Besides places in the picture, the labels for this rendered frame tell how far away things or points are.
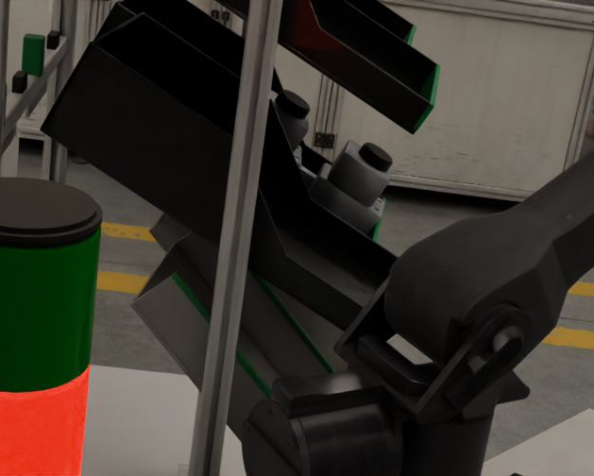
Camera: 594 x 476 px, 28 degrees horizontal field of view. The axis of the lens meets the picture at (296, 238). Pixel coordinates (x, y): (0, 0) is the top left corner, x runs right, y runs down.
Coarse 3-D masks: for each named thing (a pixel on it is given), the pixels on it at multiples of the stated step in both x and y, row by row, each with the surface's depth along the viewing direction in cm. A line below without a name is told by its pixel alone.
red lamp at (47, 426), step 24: (72, 384) 39; (0, 408) 37; (24, 408) 38; (48, 408) 38; (72, 408) 39; (0, 432) 38; (24, 432) 38; (48, 432) 38; (72, 432) 39; (0, 456) 38; (24, 456) 38; (48, 456) 39; (72, 456) 40
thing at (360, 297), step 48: (96, 48) 79; (144, 48) 92; (192, 48) 91; (96, 96) 80; (144, 96) 80; (192, 96) 92; (96, 144) 81; (144, 144) 81; (192, 144) 80; (288, 144) 93; (144, 192) 82; (192, 192) 82; (288, 192) 94; (288, 240) 90; (336, 240) 95; (288, 288) 83; (336, 288) 83
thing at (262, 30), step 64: (0, 0) 73; (64, 0) 106; (256, 0) 73; (0, 64) 74; (64, 64) 107; (256, 64) 75; (0, 128) 77; (256, 128) 76; (256, 192) 78; (192, 448) 122
